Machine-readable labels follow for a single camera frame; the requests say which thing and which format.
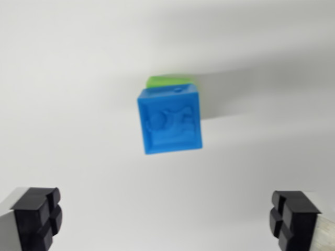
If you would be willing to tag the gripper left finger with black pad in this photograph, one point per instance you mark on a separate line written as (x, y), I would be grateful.
(28, 222)

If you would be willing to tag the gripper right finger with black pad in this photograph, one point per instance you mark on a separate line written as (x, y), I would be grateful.
(298, 222)

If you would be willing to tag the blue embossed soft cube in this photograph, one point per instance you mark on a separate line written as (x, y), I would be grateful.
(170, 123)

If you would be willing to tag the green soft cube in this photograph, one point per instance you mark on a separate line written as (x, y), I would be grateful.
(162, 80)

